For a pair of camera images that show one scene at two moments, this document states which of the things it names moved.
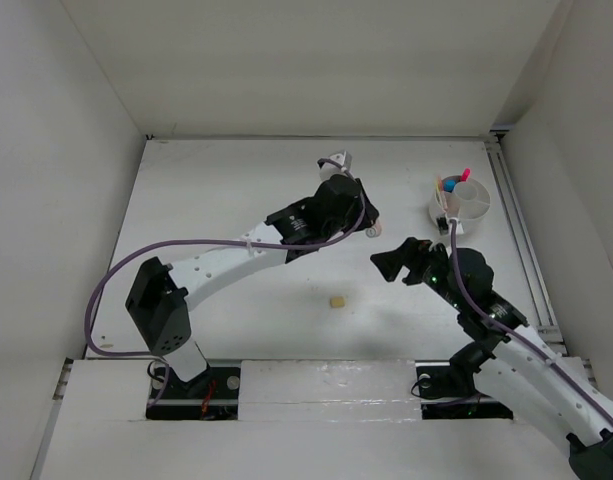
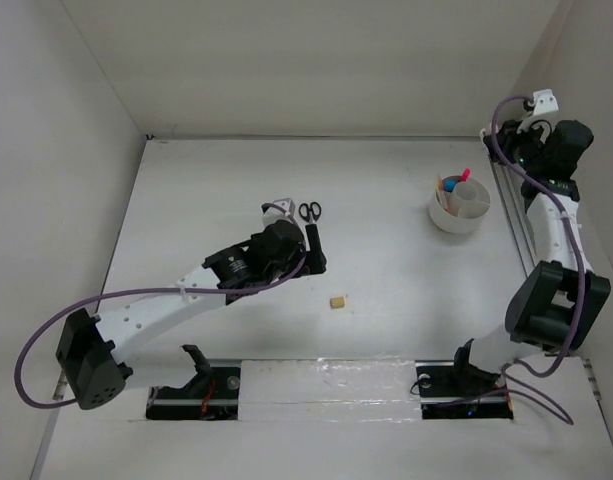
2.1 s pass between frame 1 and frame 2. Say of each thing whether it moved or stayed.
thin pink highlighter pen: stayed
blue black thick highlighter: stayed
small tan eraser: stayed
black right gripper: moved
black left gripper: moved
